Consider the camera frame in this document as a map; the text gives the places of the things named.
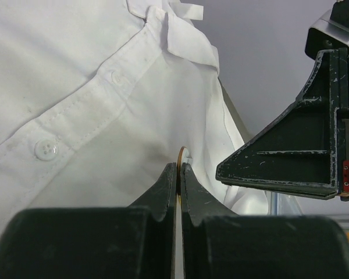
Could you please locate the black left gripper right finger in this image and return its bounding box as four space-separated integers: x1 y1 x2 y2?
180 163 349 278

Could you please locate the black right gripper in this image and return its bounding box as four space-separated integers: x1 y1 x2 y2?
305 1 349 202

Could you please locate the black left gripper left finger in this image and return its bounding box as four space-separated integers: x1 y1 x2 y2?
0 163 177 278

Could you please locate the white button-up shirt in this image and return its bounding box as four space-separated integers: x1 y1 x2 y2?
0 1 268 224

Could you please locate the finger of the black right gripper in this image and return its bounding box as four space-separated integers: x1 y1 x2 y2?
216 65 336 200

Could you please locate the yellow sunflower brooch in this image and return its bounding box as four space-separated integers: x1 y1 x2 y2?
176 146 193 203

